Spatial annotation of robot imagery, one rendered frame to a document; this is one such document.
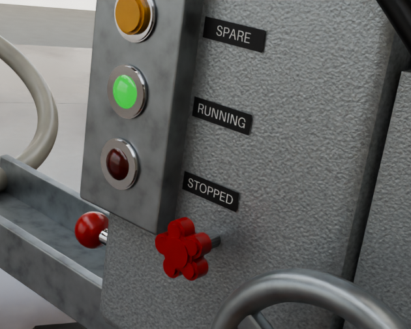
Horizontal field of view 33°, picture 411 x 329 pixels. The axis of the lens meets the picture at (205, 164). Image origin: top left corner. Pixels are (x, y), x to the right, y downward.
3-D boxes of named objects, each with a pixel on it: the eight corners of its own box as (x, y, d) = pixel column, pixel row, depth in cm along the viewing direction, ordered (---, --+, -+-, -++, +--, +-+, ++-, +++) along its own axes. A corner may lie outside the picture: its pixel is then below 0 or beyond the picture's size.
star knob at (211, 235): (234, 273, 46) (243, 219, 45) (192, 292, 43) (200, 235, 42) (192, 251, 48) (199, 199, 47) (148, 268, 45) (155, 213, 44)
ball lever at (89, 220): (154, 268, 58) (158, 234, 57) (126, 279, 56) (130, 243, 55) (93, 235, 63) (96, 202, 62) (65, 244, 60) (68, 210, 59)
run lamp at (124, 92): (145, 112, 47) (149, 77, 46) (130, 114, 46) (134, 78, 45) (121, 103, 48) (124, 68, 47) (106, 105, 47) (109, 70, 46)
